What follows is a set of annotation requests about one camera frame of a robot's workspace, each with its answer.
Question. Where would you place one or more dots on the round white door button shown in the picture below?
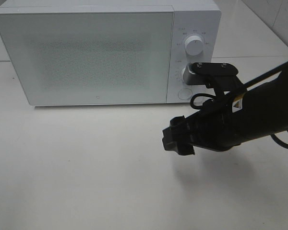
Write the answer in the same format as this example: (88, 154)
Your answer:
(185, 94)

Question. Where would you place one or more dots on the white microwave oven body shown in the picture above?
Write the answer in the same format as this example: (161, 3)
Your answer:
(190, 17)

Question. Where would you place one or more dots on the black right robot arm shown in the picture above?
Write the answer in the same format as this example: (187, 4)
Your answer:
(236, 113)

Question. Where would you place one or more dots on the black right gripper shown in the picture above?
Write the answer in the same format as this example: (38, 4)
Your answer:
(212, 127)

